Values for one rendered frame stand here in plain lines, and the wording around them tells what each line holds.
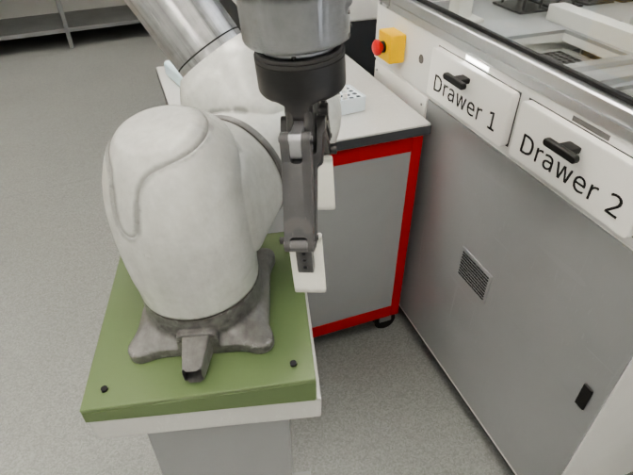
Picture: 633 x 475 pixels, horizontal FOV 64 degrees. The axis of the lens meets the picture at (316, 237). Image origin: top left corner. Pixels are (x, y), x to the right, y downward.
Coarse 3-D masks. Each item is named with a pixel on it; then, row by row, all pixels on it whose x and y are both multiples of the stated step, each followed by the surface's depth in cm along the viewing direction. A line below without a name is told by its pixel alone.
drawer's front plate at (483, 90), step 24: (432, 72) 118; (456, 72) 109; (480, 72) 103; (432, 96) 120; (456, 96) 111; (480, 96) 103; (504, 96) 97; (480, 120) 105; (504, 120) 98; (504, 144) 101
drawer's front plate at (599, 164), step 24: (528, 120) 92; (552, 120) 87; (528, 144) 93; (576, 144) 83; (600, 144) 79; (528, 168) 95; (552, 168) 89; (576, 168) 84; (600, 168) 80; (624, 168) 76; (576, 192) 85; (600, 192) 81; (624, 192) 77; (600, 216) 82; (624, 216) 78
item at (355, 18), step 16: (224, 0) 242; (352, 0) 170; (368, 0) 172; (352, 16) 173; (368, 16) 175; (352, 32) 179; (368, 32) 181; (352, 48) 182; (368, 48) 184; (368, 64) 188
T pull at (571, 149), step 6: (546, 138) 85; (546, 144) 84; (552, 144) 83; (558, 144) 83; (564, 144) 83; (570, 144) 83; (552, 150) 84; (558, 150) 82; (564, 150) 81; (570, 150) 81; (576, 150) 82; (564, 156) 81; (570, 156) 80; (576, 156) 80; (570, 162) 81; (576, 162) 80
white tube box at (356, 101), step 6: (348, 90) 129; (354, 90) 129; (342, 96) 127; (348, 96) 127; (354, 96) 127; (360, 96) 127; (342, 102) 124; (348, 102) 125; (354, 102) 126; (360, 102) 126; (342, 108) 125; (348, 108) 126; (354, 108) 127; (360, 108) 128; (342, 114) 126
